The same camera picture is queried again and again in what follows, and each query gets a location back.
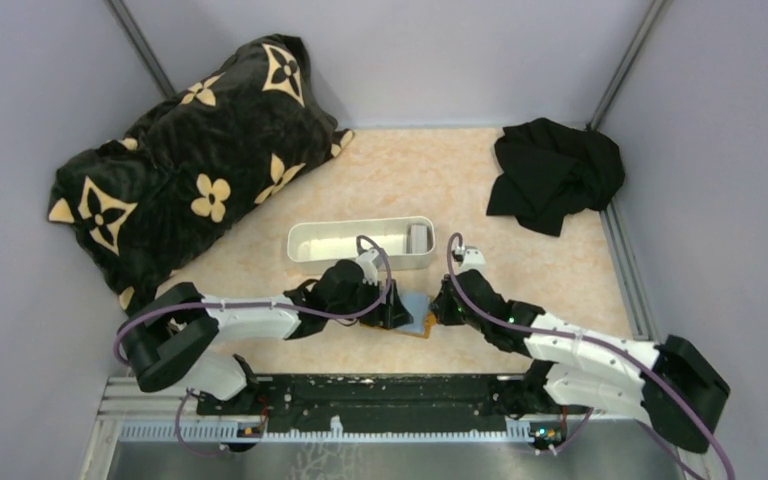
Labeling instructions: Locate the mustard leather card holder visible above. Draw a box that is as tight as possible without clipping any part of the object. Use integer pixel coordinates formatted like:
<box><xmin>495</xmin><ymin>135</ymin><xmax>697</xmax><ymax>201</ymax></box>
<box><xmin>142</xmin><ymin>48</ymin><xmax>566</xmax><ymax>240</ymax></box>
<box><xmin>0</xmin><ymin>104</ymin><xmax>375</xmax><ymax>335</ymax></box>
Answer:
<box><xmin>359</xmin><ymin>291</ymin><xmax>436</xmax><ymax>339</ymax></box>

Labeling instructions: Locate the white oblong plastic tray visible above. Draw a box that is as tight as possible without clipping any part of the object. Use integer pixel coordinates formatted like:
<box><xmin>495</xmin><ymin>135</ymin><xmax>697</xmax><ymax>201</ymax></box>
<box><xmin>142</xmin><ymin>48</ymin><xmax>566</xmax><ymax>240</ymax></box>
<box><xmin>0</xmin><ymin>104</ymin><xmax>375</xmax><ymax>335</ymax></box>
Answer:
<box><xmin>286</xmin><ymin>216</ymin><xmax>436</xmax><ymax>275</ymax></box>

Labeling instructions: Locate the stack of white cards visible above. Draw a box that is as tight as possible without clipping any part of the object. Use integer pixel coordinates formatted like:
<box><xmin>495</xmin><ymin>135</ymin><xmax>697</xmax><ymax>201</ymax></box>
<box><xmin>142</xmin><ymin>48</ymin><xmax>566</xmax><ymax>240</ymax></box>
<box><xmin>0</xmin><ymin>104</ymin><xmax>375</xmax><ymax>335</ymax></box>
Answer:
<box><xmin>406</xmin><ymin>223</ymin><xmax>432</xmax><ymax>255</ymax></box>

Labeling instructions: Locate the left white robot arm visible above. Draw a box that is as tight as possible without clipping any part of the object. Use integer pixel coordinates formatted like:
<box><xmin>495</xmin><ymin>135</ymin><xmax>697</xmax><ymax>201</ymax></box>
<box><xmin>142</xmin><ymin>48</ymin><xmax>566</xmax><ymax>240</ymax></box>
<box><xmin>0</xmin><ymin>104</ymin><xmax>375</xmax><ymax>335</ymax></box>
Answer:
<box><xmin>115</xmin><ymin>259</ymin><xmax>423</xmax><ymax>402</ymax></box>

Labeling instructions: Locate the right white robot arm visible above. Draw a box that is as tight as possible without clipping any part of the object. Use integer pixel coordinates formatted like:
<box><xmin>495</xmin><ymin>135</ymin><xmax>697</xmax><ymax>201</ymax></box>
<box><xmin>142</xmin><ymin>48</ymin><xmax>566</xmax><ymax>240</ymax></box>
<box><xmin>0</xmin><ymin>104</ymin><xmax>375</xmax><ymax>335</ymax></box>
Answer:
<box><xmin>432</xmin><ymin>270</ymin><xmax>731</xmax><ymax>453</ymax></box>

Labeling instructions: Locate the crumpled black cloth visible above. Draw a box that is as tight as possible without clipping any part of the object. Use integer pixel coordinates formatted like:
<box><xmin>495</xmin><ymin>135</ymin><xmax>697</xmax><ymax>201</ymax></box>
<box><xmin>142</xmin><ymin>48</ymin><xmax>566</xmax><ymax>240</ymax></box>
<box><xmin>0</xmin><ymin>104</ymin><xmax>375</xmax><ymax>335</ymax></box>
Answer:
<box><xmin>486</xmin><ymin>118</ymin><xmax>626</xmax><ymax>237</ymax></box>

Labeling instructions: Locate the black floral patterned pillow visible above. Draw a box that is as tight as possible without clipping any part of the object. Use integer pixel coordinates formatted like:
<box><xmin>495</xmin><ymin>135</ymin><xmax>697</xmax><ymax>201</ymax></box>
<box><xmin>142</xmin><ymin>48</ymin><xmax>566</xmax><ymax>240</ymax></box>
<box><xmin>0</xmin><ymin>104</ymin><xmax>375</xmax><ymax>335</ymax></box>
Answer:
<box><xmin>48</xmin><ymin>34</ymin><xmax>353</xmax><ymax>314</ymax></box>

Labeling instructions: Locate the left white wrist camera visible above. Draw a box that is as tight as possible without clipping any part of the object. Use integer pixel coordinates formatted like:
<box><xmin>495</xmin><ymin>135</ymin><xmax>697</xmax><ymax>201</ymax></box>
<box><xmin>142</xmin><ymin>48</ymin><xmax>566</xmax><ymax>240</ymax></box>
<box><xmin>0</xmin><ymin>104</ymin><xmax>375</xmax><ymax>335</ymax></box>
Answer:
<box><xmin>355</xmin><ymin>248</ymin><xmax>385</xmax><ymax>284</ymax></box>

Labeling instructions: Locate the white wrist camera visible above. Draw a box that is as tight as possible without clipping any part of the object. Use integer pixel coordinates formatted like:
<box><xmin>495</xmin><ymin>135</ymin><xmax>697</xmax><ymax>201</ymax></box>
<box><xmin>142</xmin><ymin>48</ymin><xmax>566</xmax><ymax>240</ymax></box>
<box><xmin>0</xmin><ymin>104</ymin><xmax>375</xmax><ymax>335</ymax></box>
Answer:
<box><xmin>452</xmin><ymin>245</ymin><xmax>486</xmax><ymax>272</ymax></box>
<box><xmin>355</xmin><ymin>248</ymin><xmax>385</xmax><ymax>284</ymax></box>

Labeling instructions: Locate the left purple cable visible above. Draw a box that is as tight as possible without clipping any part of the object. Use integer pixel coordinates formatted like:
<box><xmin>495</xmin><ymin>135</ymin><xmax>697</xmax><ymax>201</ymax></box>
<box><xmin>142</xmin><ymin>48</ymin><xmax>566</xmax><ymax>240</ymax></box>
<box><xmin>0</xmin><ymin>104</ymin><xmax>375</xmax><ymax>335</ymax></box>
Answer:
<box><xmin>113</xmin><ymin>235</ymin><xmax>395</xmax><ymax>458</ymax></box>

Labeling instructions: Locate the purple cable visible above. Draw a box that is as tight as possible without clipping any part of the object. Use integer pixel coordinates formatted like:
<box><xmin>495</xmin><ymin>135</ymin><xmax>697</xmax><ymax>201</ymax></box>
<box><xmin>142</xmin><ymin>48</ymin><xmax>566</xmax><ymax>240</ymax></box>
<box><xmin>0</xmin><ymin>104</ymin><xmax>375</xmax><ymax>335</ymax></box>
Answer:
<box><xmin>446</xmin><ymin>232</ymin><xmax>736</xmax><ymax>480</ymax></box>
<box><xmin>113</xmin><ymin>235</ymin><xmax>395</xmax><ymax>458</ymax></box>

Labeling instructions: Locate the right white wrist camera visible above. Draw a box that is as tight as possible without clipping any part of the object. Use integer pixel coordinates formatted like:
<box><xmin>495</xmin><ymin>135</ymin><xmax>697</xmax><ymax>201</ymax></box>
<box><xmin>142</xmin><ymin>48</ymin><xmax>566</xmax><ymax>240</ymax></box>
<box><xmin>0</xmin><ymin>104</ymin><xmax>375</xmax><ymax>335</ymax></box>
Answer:
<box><xmin>452</xmin><ymin>245</ymin><xmax>486</xmax><ymax>272</ymax></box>

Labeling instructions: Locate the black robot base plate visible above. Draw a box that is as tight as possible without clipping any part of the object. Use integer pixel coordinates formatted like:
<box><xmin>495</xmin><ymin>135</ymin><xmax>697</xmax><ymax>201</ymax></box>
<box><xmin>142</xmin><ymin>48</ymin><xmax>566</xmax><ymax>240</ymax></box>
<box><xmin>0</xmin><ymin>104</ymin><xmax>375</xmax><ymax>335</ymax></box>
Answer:
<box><xmin>196</xmin><ymin>374</ymin><xmax>586</xmax><ymax>434</ymax></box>

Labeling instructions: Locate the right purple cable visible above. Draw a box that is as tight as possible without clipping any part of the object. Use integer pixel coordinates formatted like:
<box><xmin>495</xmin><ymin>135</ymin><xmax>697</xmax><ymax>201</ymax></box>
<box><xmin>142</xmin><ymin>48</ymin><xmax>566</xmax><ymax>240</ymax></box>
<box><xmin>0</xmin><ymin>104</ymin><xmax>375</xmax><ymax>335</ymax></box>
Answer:
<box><xmin>446</xmin><ymin>232</ymin><xmax>736</xmax><ymax>480</ymax></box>

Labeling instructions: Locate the aluminium frame rail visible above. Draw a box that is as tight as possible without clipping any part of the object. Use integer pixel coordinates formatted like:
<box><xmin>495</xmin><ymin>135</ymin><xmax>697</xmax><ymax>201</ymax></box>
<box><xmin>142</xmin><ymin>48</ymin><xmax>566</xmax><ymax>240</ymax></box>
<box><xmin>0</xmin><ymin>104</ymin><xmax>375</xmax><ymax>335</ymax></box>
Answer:
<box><xmin>99</xmin><ymin>378</ymin><xmax>582</xmax><ymax>446</ymax></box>

